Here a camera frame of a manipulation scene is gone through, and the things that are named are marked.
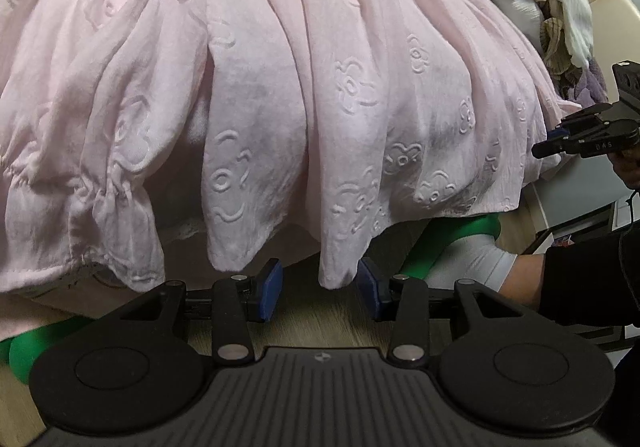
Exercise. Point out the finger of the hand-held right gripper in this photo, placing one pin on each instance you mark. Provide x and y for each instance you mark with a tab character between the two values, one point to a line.
565	148
575	124

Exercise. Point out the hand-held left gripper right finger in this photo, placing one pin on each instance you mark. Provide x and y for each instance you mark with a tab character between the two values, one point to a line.
369	289

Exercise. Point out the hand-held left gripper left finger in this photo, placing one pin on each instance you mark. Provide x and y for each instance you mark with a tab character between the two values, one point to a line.
270	289

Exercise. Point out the pink embroidered dress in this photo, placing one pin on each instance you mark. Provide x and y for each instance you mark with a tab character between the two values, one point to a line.
300	102

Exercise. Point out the person's right hand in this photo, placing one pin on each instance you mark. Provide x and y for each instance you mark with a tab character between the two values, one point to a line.
631	172

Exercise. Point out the purple fluffy cloth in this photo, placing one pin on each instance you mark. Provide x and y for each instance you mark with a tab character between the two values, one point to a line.
592	84

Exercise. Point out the green slipper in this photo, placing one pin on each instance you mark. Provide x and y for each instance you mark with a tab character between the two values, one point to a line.
450	227
30	352

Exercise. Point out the grey sock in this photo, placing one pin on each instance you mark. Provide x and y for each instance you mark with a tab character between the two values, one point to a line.
475	262

